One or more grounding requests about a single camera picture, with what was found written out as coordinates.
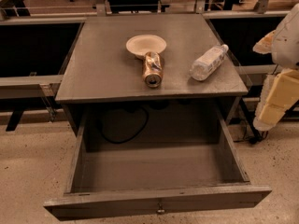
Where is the grey top drawer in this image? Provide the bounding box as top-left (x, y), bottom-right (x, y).
top-left (44, 105), bottom-right (271, 220)

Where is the white paper bowl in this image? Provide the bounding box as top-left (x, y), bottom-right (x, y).
top-left (126, 35), bottom-right (166, 59)

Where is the black cable behind cabinet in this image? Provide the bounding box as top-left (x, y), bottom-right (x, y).
top-left (97, 105), bottom-right (150, 145)

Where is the crushed golden soda can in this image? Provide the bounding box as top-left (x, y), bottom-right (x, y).
top-left (142, 51), bottom-right (164, 88)

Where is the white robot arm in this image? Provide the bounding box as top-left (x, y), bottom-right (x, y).
top-left (253, 5), bottom-right (299, 132)

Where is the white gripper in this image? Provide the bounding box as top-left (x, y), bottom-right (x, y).
top-left (252, 31), bottom-right (299, 132)

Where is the metal railing frame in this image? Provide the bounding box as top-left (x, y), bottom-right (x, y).
top-left (0, 0), bottom-right (299, 133)

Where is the clear plastic water bottle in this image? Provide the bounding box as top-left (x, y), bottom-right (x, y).
top-left (190, 44), bottom-right (229, 81)

